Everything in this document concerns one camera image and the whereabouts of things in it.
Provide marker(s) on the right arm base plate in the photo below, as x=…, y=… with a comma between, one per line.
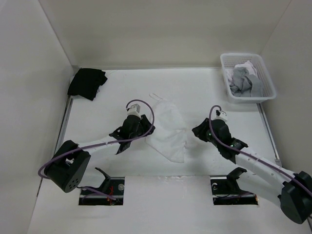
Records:
x=227, y=192

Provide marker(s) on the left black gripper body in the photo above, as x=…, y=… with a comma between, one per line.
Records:
x=137, y=134

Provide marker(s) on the white plastic basket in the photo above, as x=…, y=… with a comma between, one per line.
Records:
x=229, y=60

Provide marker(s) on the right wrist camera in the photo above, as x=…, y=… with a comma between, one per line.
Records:
x=221, y=115

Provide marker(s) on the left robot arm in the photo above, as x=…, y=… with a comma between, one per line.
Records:
x=67, y=167

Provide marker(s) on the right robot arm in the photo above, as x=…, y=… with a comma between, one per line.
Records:
x=290, y=191

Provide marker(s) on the white tank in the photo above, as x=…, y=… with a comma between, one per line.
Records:
x=170, y=134
x=247, y=66

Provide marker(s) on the white crumpled tank top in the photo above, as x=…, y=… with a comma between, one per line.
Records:
x=247, y=66

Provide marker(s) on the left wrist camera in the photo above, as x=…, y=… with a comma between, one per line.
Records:
x=133, y=110

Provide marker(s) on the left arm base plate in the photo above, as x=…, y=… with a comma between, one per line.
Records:
x=109, y=193

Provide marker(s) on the black folded tank top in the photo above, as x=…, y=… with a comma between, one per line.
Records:
x=86, y=83

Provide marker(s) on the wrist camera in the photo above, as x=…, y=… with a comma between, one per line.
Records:
x=221, y=115
x=133, y=110

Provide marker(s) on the grey crumpled tank top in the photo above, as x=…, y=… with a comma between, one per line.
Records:
x=245, y=85

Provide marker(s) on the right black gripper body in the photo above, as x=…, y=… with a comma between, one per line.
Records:
x=215, y=142

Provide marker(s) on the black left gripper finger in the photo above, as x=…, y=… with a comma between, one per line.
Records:
x=123, y=146
x=146, y=127

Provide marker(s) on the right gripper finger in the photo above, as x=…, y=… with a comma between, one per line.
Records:
x=227, y=153
x=201, y=131

